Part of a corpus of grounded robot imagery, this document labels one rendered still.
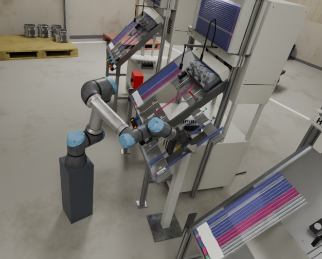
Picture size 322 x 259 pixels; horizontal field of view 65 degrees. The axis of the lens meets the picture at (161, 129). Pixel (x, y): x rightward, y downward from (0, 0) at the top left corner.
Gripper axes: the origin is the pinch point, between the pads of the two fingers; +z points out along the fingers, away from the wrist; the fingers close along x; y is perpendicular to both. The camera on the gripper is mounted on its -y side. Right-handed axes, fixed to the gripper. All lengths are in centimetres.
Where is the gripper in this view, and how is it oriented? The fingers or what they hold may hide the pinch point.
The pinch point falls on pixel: (191, 149)
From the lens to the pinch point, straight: 154.5
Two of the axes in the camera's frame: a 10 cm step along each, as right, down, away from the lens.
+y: 6.5, -7.1, -2.7
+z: 6.9, 4.0, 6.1
